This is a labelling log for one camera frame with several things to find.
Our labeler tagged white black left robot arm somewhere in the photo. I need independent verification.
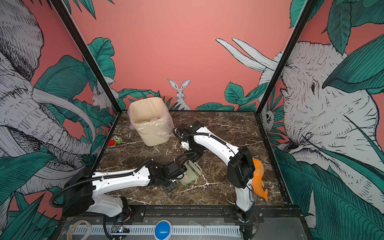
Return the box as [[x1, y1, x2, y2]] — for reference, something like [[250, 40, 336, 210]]
[[49, 151, 201, 222]]

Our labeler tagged cream plastic trash bin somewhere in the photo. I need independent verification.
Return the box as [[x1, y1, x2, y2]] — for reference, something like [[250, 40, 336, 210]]
[[129, 97, 174, 147]]

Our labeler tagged light green hand brush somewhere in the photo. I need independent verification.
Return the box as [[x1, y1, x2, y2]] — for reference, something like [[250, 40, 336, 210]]
[[188, 161, 203, 176]]

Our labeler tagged orange plush fish toy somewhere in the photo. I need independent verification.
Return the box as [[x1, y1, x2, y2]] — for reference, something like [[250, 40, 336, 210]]
[[252, 158, 268, 201]]

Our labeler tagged clear plastic bin liner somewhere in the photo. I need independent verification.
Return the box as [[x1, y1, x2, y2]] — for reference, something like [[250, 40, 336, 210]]
[[129, 109, 174, 138]]

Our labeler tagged light green plastic dustpan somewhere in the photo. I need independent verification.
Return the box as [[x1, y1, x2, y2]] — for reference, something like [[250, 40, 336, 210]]
[[179, 168, 199, 186]]

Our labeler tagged blue round button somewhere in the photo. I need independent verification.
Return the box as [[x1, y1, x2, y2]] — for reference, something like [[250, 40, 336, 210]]
[[154, 220, 173, 240]]

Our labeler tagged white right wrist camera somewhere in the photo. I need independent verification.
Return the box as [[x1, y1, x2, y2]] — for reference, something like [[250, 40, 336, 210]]
[[181, 142, 190, 151]]

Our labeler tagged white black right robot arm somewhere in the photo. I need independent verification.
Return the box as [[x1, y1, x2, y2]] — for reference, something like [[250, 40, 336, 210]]
[[173, 121, 256, 213]]

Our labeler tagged coiled clear tube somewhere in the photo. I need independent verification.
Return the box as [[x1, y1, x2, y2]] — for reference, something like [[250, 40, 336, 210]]
[[66, 220, 92, 240]]

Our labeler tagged white slotted cable duct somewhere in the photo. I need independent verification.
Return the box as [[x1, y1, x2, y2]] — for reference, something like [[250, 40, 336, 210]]
[[68, 224, 241, 238]]

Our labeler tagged colourful toy block frog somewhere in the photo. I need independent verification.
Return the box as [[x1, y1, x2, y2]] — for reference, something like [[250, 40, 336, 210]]
[[109, 136, 123, 149]]

